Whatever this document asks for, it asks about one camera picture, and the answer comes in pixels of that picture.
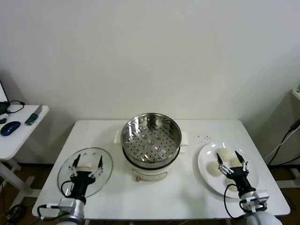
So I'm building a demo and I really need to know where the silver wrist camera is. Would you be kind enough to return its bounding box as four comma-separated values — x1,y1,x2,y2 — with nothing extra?
57,198,77,215
242,188,270,213

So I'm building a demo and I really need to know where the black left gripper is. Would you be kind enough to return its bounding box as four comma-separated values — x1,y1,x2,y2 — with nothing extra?
68,153,104,200

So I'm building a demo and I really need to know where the white furniture foot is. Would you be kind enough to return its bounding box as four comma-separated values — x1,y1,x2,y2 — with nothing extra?
273,167,300,189

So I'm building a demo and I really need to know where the blue computer mouse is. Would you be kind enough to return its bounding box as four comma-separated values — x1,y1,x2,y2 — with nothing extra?
0,121,21,136

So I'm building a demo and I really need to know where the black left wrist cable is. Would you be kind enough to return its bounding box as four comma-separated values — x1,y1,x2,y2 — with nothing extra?
37,180,74,221

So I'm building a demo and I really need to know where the perforated steel steamer basket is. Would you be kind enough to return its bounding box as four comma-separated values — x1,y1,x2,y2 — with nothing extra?
113,112,190,165

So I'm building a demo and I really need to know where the black power cable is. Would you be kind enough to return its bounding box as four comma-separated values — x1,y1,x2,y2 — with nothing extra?
267,118,300,166

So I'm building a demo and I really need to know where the white power cable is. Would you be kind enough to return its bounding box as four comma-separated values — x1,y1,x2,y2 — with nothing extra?
264,131,293,160

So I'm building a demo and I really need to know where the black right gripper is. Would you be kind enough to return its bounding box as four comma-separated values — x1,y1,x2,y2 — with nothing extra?
217,150,256,194

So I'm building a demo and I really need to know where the white side table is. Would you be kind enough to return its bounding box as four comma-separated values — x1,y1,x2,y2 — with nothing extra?
0,105,50,207

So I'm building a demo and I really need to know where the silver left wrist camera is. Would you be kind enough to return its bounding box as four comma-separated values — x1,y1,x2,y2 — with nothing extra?
57,198,77,215

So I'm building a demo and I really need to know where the large white plate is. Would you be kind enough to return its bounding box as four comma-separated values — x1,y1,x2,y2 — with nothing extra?
197,142,260,199

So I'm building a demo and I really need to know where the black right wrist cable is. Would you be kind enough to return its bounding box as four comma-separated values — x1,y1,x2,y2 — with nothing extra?
224,184,249,220

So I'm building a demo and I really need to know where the round glass pot lid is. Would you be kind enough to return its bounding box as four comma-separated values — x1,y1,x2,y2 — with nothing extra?
57,147,114,197

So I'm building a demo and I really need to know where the dark laptop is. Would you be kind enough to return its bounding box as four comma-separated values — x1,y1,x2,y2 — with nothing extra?
0,79,11,116

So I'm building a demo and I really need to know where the black looped desk cable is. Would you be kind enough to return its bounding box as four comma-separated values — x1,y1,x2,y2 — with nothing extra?
6,100,25,115

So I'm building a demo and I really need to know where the green handled knife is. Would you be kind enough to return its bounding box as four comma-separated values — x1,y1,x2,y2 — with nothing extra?
24,104,43,126

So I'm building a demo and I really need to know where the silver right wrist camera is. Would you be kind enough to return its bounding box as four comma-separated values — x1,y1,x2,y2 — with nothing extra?
242,188,270,213

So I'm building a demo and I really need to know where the white shelf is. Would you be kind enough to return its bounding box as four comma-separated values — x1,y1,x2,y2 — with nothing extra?
291,84,300,101

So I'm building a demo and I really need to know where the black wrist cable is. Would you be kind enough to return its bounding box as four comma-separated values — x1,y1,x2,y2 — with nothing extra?
37,180,74,221
224,184,249,220

